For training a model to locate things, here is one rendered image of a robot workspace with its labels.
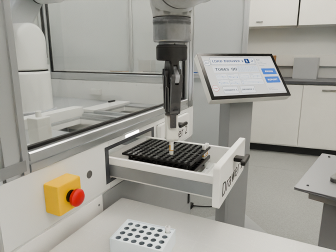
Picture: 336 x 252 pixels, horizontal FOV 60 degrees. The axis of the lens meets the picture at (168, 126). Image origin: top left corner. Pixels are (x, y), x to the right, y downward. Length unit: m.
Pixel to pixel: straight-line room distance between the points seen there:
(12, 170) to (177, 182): 0.39
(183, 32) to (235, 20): 1.80
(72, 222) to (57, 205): 0.13
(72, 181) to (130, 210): 0.23
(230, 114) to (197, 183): 1.03
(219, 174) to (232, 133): 1.08
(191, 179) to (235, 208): 1.25
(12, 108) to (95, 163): 0.30
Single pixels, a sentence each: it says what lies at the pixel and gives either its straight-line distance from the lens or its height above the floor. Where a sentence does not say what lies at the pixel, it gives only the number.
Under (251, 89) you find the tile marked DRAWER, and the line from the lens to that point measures 1.71.
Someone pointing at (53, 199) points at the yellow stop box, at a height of 0.88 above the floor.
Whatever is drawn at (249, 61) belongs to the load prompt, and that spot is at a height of 1.15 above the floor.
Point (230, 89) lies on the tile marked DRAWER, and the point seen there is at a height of 1.01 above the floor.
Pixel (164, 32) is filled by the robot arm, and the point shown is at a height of 1.23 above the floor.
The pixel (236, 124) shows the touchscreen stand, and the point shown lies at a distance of 1.79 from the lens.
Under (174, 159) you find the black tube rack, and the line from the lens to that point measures 0.83.
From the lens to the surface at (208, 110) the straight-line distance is 2.54.
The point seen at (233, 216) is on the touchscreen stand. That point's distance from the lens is 2.02.
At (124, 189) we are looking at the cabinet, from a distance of 0.98.
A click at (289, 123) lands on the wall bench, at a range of 3.81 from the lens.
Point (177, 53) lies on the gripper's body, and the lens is 0.69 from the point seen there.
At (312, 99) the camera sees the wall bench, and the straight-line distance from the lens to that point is 3.78.
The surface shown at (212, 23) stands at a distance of 2.51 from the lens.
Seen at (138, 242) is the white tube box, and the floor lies 0.80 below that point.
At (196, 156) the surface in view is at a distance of 0.86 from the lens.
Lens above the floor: 1.18
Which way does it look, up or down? 14 degrees down
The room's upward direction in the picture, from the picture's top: straight up
